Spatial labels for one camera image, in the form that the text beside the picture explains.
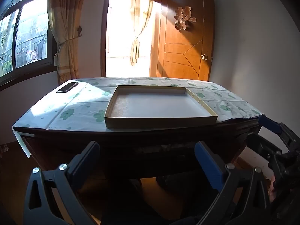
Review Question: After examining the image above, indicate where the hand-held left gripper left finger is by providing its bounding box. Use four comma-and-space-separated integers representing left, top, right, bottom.
23, 141, 101, 225

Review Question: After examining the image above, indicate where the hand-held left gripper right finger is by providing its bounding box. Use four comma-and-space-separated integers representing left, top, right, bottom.
194, 141, 272, 225

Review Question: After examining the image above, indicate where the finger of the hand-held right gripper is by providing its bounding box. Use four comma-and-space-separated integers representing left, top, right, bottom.
258, 115, 298, 150
246, 133, 283, 163

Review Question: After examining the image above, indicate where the shallow cardboard tray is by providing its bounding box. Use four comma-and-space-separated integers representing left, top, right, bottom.
104, 85, 219, 129

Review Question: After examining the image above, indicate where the person's right hand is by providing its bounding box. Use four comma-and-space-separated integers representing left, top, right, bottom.
269, 179, 276, 203

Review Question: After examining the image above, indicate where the white green-print tablecloth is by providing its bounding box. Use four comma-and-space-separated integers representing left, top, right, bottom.
12, 76, 263, 159

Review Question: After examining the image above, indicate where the black phone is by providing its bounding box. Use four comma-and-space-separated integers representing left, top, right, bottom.
56, 82, 79, 94

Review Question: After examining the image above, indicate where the orange wooden door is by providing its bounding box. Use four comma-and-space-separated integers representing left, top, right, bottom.
149, 0, 215, 82

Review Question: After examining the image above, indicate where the hanging laundry outside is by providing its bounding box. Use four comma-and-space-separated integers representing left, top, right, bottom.
16, 37, 48, 64

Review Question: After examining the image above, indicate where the yellow checked curtain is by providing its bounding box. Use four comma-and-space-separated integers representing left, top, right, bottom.
47, 0, 92, 86

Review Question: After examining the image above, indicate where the cut-out door ornament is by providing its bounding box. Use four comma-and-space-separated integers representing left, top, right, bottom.
174, 6, 197, 31

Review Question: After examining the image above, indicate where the tied cream curtain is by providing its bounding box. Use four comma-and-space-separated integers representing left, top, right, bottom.
130, 0, 153, 66

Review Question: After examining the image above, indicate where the dark-framed window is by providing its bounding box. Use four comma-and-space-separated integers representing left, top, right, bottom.
0, 0, 58, 86

